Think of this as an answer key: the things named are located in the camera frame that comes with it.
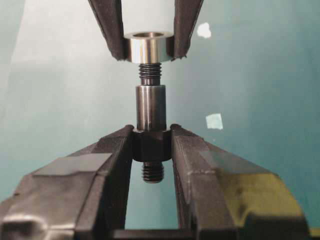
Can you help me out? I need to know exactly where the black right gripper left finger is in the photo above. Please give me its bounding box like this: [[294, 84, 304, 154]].
[[0, 125, 133, 240]]

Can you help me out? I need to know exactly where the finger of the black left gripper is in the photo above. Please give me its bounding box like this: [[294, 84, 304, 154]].
[[88, 0, 126, 61], [172, 0, 204, 61]]

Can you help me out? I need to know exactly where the right white tape marker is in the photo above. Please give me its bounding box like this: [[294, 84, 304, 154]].
[[205, 113, 224, 130]]

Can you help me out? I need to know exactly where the silver metal washer ring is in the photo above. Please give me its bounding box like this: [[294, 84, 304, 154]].
[[124, 31, 175, 64]]

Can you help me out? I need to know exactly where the middle white tape marker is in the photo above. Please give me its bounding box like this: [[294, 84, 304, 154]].
[[196, 22, 212, 39]]

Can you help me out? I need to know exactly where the white tape marker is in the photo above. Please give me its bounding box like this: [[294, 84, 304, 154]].
[[205, 113, 224, 130], [196, 22, 212, 39]]

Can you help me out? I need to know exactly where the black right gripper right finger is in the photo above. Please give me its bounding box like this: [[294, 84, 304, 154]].
[[171, 124, 310, 240]]

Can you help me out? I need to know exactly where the dark threaded metal shaft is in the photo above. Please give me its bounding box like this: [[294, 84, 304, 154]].
[[133, 63, 171, 184]]

